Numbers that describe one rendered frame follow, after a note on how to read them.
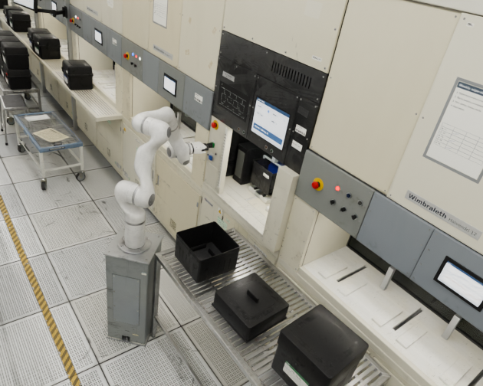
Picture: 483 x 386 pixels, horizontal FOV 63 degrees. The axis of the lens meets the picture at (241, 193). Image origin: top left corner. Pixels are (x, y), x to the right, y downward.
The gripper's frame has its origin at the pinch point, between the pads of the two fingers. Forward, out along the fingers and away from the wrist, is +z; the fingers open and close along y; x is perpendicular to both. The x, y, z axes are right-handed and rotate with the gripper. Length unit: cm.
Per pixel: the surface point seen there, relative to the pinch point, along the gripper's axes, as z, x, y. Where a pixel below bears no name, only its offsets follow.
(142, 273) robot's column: -69, -54, 43
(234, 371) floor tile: -24, -120, 93
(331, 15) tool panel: 3, 99, 76
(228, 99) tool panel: 2.5, 36.9, 10.2
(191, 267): -50, -38, 66
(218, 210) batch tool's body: 2.4, -44.9, 18.0
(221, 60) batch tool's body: 3, 58, -2
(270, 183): 28.0, -15.9, 38.0
